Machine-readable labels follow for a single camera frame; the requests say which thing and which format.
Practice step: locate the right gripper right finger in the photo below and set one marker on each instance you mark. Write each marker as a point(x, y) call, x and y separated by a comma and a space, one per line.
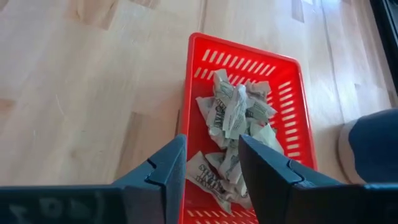
point(273, 193)

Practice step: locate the red slotted plastic basket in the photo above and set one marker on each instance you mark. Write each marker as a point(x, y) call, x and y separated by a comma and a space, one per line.
point(188, 124)

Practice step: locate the green-printed white packet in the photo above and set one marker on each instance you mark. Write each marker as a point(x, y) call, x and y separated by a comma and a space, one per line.
point(205, 177)
point(270, 137)
point(230, 163)
point(214, 115)
point(259, 110)
point(258, 88)
point(234, 115)
point(222, 87)

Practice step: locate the dark blue mug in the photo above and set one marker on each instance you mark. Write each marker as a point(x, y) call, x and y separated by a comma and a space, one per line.
point(376, 146)

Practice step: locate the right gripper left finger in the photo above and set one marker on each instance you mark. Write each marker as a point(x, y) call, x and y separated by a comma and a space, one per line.
point(161, 193)

